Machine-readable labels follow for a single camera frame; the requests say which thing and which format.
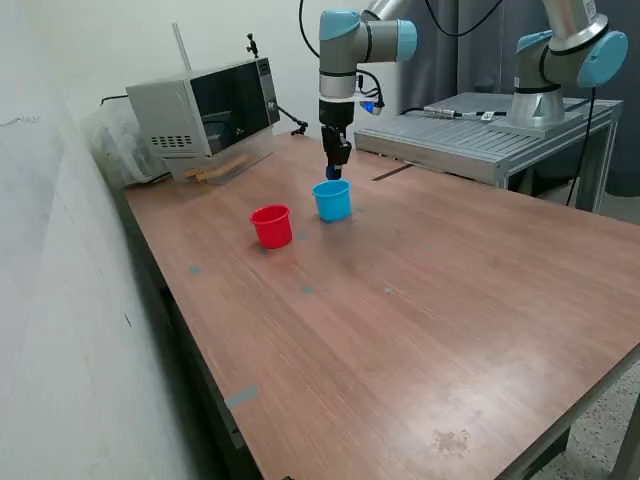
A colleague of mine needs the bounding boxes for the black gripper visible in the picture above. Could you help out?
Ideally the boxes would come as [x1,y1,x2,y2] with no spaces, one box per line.
[319,99,354,179]

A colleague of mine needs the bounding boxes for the aluminium robot base table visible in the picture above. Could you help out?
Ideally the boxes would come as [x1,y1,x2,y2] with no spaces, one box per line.
[353,91,625,214]

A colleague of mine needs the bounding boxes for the blue plastic cup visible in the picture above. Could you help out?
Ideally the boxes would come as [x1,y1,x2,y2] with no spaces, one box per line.
[311,179,354,224]

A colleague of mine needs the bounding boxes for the thin metal strip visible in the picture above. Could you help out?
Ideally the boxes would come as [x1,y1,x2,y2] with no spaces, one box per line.
[371,163,415,182]

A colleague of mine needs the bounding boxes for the clear acrylic stand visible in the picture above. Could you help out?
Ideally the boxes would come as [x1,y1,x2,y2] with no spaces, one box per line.
[162,124,276,186]

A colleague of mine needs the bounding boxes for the red plastic cup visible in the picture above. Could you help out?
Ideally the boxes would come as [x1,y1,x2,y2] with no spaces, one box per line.
[249,203,293,250]

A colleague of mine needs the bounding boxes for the wooden sticks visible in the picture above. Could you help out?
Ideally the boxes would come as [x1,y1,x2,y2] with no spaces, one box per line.
[183,153,251,184]

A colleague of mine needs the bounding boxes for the silver microwave oven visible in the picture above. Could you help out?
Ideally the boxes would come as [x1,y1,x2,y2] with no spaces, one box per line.
[125,57,282,159]

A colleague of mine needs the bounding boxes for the white thin rod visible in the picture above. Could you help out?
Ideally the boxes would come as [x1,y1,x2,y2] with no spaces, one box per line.
[171,21,194,74]

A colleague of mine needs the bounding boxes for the grey tape strip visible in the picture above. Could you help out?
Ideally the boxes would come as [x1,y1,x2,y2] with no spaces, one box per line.
[224,383,260,410]

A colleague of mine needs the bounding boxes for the wrist camera on white plate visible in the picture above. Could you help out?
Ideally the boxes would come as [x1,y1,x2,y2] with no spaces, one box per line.
[356,96,387,116]

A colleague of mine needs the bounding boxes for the silver connector with cable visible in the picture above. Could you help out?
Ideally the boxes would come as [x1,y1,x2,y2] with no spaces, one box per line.
[399,104,509,121]

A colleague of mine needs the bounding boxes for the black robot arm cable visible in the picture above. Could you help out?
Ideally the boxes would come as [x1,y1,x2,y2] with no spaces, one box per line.
[298,0,504,59]

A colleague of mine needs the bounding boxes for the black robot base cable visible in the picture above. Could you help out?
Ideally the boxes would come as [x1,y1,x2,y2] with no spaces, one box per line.
[564,84,601,206]

